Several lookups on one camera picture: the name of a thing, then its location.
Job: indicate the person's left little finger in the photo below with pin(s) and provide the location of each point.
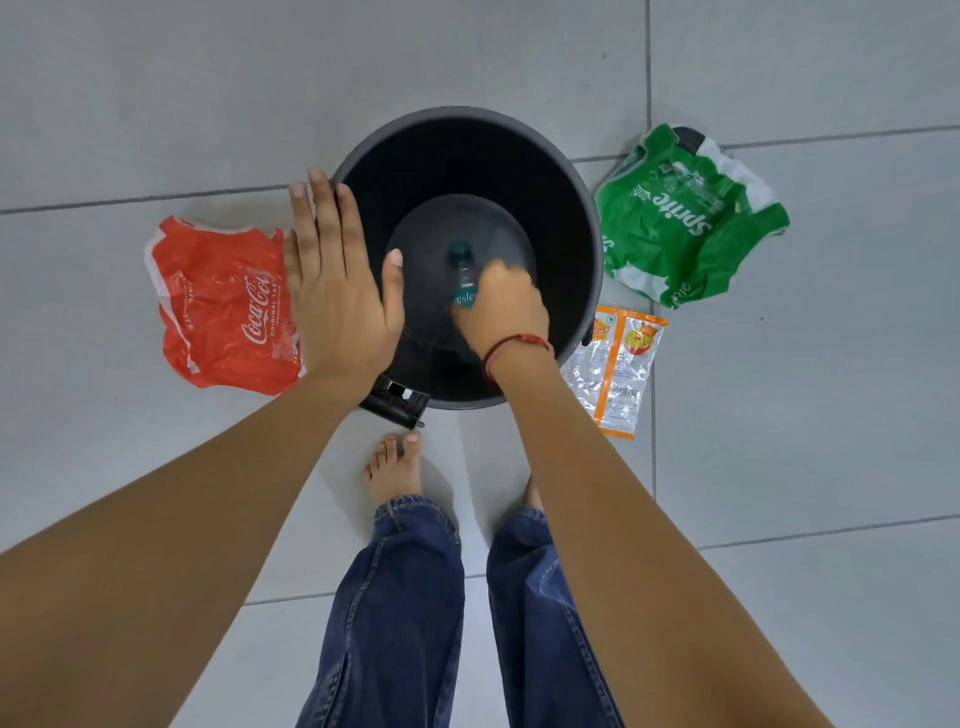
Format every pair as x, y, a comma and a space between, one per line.
292, 259

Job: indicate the person's left foot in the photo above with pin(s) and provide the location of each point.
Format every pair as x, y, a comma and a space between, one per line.
394, 469

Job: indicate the blue denim jeans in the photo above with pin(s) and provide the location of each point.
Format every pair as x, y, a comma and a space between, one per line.
397, 622

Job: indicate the clear plastic bottle teal cap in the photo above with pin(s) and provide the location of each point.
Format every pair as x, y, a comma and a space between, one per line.
463, 274

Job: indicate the black round pedal bin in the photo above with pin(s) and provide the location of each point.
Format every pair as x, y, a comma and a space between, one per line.
480, 172

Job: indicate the person's right hand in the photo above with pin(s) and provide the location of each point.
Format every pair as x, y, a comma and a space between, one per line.
501, 311

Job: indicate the person's left thumb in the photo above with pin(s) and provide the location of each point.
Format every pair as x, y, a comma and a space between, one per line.
394, 289

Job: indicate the person's right forearm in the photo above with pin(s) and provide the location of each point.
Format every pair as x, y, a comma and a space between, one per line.
622, 540

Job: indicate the orange clear snack packet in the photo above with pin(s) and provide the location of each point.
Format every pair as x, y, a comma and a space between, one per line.
619, 367

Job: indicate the person's left hand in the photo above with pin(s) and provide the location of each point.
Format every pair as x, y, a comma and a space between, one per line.
337, 307

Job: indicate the red crumpled plastic wrapper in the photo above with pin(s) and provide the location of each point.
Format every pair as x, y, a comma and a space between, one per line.
225, 307

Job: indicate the person's left forearm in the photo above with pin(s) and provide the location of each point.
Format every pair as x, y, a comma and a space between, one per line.
172, 540

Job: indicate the green crumpled plastic wrapper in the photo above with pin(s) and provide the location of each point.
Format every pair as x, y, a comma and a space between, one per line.
679, 217

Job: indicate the black bin foot pedal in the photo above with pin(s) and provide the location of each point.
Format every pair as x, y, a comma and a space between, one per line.
394, 403

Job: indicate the person's right fingers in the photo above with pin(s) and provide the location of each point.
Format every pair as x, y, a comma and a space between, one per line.
506, 271

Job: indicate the person's left middle finger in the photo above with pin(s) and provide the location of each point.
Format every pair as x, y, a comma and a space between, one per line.
325, 214

